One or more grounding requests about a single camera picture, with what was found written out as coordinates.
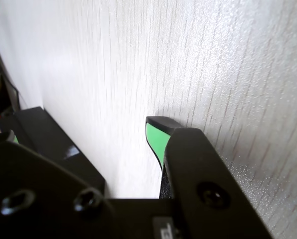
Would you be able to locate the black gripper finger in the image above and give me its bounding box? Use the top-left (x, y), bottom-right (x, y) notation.
top-left (145, 116), bottom-right (275, 239)
top-left (0, 129), bottom-right (132, 239)

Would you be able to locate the black cardboard box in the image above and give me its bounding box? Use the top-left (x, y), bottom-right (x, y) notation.
top-left (0, 109), bottom-right (52, 160)

